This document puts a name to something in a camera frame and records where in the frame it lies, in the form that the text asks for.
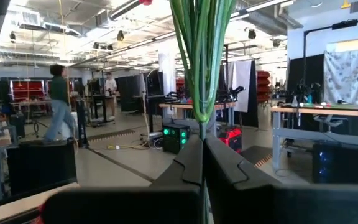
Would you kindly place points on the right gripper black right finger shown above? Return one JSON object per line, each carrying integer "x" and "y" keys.
{"x": 259, "y": 202}

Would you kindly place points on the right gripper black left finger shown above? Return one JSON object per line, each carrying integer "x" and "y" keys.
{"x": 166, "y": 202}

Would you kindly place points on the red artificial flower bunch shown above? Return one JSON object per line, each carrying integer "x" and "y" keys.
{"x": 201, "y": 62}

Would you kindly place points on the black background robot arm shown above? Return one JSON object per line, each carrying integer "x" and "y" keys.
{"x": 304, "y": 91}
{"x": 234, "y": 93}

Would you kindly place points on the black computer tower green lights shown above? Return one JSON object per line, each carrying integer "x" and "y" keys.
{"x": 175, "y": 138}

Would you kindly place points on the red and black box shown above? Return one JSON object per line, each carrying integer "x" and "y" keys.
{"x": 231, "y": 139}

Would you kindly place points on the red bin rack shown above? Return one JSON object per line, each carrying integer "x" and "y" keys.
{"x": 263, "y": 87}

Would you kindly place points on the white hanging cloth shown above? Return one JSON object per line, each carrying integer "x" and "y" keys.
{"x": 241, "y": 84}

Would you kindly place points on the person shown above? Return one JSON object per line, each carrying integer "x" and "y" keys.
{"x": 59, "y": 102}
{"x": 110, "y": 90}

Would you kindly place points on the black computer monitor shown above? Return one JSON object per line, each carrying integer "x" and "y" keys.
{"x": 40, "y": 168}

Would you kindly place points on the patterned cloth backdrop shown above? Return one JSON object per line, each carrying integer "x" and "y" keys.
{"x": 350, "y": 77}

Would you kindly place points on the black ceiling spotlight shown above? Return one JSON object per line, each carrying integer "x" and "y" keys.
{"x": 252, "y": 33}
{"x": 120, "y": 35}

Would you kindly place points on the red shelf unit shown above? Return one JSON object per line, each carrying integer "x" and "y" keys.
{"x": 26, "y": 90}

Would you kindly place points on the black overhead camera frame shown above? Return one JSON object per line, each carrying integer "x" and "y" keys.
{"x": 343, "y": 24}

